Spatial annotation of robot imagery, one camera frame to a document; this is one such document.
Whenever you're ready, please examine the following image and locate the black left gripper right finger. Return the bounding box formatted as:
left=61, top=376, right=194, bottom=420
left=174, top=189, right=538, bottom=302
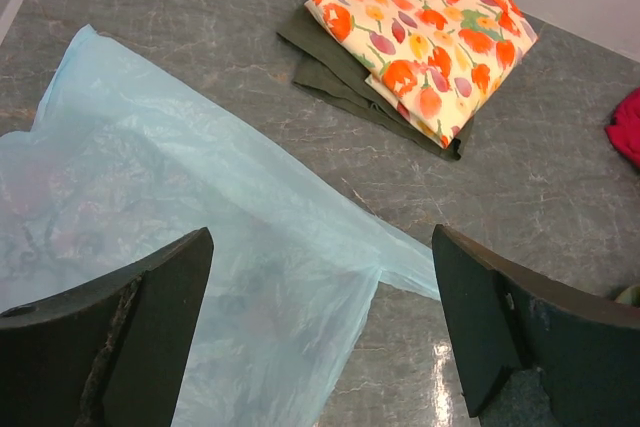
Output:
left=432, top=224, right=639, bottom=426

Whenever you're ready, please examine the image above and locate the dark green folded cloth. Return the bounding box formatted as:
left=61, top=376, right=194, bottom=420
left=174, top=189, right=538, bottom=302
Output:
left=277, top=6, right=473, bottom=161

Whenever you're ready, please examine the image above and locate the light blue plastic bag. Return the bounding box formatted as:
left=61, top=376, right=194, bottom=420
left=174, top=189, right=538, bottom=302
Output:
left=1, top=26, right=439, bottom=426

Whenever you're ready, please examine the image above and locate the red crumpled cloth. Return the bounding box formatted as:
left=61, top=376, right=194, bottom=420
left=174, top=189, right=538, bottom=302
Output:
left=605, top=88, right=640, bottom=169

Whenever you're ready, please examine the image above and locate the floral orange folded cloth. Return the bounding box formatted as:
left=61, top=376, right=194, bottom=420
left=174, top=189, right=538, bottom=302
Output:
left=305, top=0, right=537, bottom=148

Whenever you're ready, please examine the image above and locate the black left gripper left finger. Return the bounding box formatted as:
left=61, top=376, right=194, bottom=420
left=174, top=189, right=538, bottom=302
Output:
left=1, top=228, right=214, bottom=426

